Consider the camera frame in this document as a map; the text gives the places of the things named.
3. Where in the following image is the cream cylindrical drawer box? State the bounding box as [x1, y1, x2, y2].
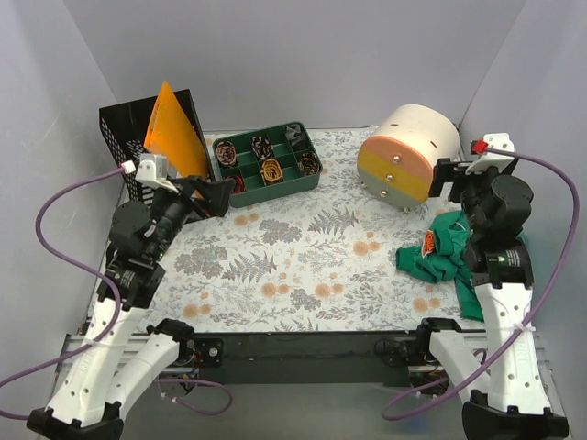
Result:
[357, 104, 460, 209]

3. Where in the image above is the orange plastic folder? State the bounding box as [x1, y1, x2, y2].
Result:
[143, 82, 209, 181]

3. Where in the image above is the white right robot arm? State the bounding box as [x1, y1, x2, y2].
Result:
[415, 159, 570, 439]

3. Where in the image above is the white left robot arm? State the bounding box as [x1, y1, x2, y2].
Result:
[27, 177, 235, 439]

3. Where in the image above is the green cloth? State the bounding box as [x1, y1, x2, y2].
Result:
[395, 211, 483, 322]

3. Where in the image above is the green compartment tray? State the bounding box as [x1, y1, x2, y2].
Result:
[212, 121, 323, 208]

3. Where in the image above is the black mesh file holder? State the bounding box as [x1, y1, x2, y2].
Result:
[99, 89, 216, 182]

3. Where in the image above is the floral table mat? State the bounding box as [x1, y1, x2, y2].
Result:
[137, 130, 481, 333]

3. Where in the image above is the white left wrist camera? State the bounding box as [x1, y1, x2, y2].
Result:
[119, 153, 179, 193]

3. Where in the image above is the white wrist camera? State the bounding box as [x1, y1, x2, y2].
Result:
[466, 133, 515, 175]
[119, 153, 179, 193]

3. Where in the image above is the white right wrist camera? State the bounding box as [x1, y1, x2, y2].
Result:
[466, 133, 515, 175]

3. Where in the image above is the aluminium frame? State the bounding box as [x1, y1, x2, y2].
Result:
[40, 332, 574, 440]

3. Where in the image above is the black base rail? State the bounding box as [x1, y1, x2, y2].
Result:
[193, 331, 439, 387]

